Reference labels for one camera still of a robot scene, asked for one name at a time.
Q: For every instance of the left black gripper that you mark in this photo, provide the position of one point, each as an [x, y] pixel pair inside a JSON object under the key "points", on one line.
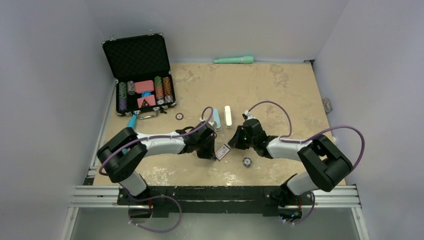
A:
{"points": [[210, 154]]}

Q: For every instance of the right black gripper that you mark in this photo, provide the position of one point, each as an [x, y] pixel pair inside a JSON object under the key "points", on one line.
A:
{"points": [[235, 142]]}

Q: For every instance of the red white card box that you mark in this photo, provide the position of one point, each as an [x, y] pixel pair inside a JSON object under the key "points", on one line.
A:
{"points": [[222, 152]]}

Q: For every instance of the light blue stapler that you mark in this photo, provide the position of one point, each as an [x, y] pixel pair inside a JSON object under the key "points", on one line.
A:
{"points": [[216, 120]]}

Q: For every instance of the white stapler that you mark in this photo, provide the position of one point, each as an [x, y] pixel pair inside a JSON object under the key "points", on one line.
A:
{"points": [[228, 117]]}

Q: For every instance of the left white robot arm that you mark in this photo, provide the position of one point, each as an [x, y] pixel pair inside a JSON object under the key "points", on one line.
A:
{"points": [[122, 154]]}

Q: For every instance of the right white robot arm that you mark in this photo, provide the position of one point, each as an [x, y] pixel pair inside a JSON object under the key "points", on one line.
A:
{"points": [[325, 165]]}

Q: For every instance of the poker chip stack on table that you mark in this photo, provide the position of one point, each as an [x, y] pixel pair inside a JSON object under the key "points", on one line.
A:
{"points": [[247, 162]]}

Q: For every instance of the poker chip near case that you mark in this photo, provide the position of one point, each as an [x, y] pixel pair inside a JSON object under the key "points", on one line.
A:
{"points": [[179, 116]]}

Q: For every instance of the pink card deck lower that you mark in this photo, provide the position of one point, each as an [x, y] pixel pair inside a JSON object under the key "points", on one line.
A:
{"points": [[146, 101]]}

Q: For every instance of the pink card deck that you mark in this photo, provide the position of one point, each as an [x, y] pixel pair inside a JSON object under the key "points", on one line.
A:
{"points": [[144, 86], [146, 101]]}

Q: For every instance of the orange chip column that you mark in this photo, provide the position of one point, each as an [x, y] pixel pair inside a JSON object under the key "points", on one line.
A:
{"points": [[163, 90]]}

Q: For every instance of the mint green marker pen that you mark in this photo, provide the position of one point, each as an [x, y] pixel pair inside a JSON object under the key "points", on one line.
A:
{"points": [[235, 60]]}

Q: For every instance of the blue dealer chip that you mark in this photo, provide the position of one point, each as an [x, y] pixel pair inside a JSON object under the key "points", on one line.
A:
{"points": [[146, 94]]}

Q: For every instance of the pink card deck upper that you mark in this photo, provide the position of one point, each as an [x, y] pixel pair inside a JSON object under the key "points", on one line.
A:
{"points": [[144, 86]]}

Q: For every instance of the green chip column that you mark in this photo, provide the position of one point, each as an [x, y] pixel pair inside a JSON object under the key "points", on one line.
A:
{"points": [[122, 96]]}

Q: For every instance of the black poker chip case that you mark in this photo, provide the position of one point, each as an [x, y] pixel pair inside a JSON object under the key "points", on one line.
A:
{"points": [[135, 59]]}

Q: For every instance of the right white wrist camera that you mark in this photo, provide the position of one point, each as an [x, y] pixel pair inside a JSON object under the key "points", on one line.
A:
{"points": [[248, 116]]}

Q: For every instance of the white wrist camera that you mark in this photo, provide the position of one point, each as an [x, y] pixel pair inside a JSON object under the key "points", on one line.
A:
{"points": [[248, 116], [210, 124]]}

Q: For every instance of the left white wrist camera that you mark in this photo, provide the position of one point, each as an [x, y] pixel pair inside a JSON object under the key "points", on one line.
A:
{"points": [[210, 124]]}

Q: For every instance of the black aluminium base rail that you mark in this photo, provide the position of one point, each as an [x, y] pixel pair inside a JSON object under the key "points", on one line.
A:
{"points": [[263, 200]]}

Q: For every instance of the blue tube by wall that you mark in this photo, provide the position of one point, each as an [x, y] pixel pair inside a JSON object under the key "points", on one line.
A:
{"points": [[131, 124]]}

